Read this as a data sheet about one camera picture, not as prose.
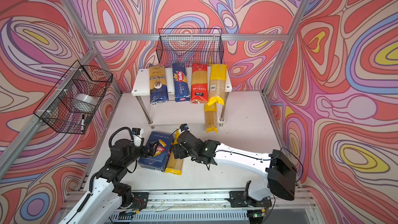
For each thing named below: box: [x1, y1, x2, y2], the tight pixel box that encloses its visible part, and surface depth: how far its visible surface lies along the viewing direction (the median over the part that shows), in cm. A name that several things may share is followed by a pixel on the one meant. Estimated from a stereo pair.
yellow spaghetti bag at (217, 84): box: [207, 63, 227, 106], surface depth 74 cm
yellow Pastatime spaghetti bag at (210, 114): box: [204, 95, 223, 134], surface depth 93 cm
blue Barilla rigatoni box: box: [137, 131, 174, 172], surface depth 84 cm
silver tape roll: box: [73, 93, 99, 112], surface depth 74 cm
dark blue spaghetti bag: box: [149, 64, 169, 105], surface depth 75 cm
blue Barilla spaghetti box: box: [172, 62, 191, 103], surface depth 73 cm
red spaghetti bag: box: [190, 63, 209, 105], surface depth 75 cm
